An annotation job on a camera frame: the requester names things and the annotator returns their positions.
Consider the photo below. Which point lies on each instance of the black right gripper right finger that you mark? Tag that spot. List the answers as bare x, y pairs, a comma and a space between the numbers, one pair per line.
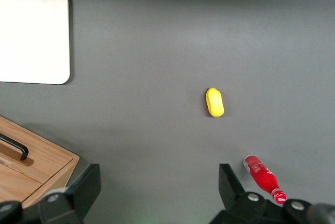
235, 205

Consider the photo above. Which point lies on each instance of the yellow lemon toy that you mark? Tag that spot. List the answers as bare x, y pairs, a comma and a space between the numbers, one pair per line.
215, 102

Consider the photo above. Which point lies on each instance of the cream rectangular tray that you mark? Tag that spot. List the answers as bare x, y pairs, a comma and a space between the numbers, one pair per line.
31, 35

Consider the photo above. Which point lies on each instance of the wooden two-drawer cabinet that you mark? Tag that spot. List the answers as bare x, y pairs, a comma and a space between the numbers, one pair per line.
49, 161

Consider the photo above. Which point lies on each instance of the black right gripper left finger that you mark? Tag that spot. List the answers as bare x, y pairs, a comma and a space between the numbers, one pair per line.
76, 195

